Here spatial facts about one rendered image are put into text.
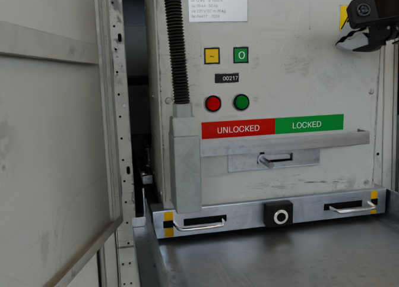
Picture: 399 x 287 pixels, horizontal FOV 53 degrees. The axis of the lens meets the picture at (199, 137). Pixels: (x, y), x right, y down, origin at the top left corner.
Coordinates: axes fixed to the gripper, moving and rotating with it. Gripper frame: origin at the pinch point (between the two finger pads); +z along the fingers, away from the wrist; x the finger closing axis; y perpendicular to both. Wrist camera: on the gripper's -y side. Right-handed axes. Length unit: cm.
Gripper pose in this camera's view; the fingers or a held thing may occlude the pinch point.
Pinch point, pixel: (337, 43)
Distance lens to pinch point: 91.2
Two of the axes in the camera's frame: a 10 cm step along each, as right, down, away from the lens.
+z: -4.3, 1.6, 8.9
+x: -1.6, -9.8, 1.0
